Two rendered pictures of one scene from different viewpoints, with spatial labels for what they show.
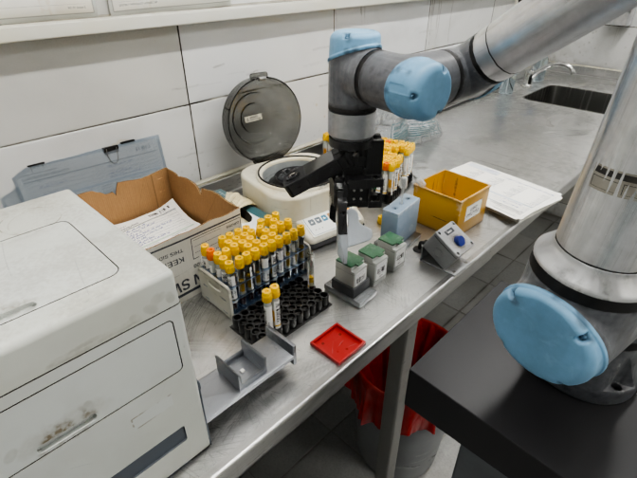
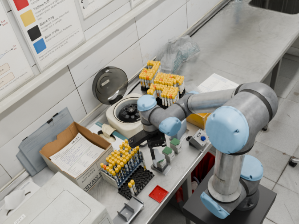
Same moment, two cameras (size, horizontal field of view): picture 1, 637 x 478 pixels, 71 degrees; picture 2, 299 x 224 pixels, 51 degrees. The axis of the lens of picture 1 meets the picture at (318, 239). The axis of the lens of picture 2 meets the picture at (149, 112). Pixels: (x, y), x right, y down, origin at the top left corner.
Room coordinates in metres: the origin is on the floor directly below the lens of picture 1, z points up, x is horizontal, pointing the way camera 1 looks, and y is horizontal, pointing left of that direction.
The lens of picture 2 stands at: (-0.19, -0.09, 2.17)
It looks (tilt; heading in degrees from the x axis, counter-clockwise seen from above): 45 degrees down; 2
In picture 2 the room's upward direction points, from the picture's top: 11 degrees counter-clockwise
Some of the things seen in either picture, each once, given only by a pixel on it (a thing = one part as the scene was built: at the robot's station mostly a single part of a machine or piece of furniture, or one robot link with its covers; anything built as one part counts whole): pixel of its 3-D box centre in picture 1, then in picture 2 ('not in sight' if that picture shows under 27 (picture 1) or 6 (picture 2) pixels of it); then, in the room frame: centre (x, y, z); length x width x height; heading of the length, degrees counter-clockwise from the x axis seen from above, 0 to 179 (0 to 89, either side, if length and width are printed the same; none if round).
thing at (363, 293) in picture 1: (350, 285); (160, 166); (0.70, -0.06, 0.89); 0.09 x 0.05 x 0.04; 48
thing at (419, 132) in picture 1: (415, 118); (185, 45); (1.63, -0.35, 0.94); 0.20 x 0.17 x 0.14; 117
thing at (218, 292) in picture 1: (257, 269); (123, 165); (0.73, 0.12, 0.91); 0.20 x 0.10 x 0.07; 136
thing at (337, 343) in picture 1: (337, 343); (158, 194); (0.56, -0.03, 0.88); 0.07 x 0.07 x 0.01; 46
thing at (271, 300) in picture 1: (281, 292); (134, 177); (0.63, 0.07, 0.93); 0.17 x 0.09 x 0.11; 136
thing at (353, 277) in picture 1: (351, 274); (159, 162); (0.70, -0.06, 0.92); 0.05 x 0.04 x 0.06; 48
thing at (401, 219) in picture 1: (399, 222); (178, 129); (0.89, -0.19, 0.92); 0.10 x 0.07 x 0.10; 142
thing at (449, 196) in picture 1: (449, 202); (200, 111); (0.99, -0.32, 0.93); 0.13 x 0.13 x 0.10; 43
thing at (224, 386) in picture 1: (229, 376); (123, 217); (0.45, 0.13, 0.92); 0.21 x 0.07 x 0.05; 136
